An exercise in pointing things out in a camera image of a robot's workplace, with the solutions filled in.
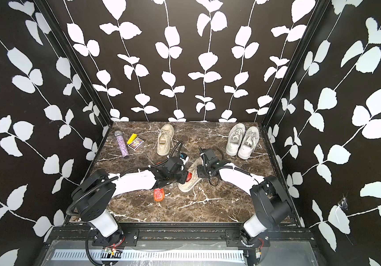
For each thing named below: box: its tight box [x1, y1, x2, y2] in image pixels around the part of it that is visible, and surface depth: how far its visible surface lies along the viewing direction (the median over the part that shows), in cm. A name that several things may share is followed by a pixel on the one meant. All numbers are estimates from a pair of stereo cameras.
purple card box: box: [127, 136, 145, 151], surface depth 109 cm
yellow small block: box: [126, 133, 138, 145], surface depth 113 cm
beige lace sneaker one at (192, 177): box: [177, 156, 204, 193], surface depth 89 cm
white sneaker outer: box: [237, 125, 260, 160], surface depth 103 cm
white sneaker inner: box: [225, 123, 246, 157], surface depth 103 cm
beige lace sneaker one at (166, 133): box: [156, 123, 175, 157], surface depth 106 cm
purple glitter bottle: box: [114, 130, 130, 159], surface depth 106 cm
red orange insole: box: [153, 187, 165, 202], surface depth 88 cm
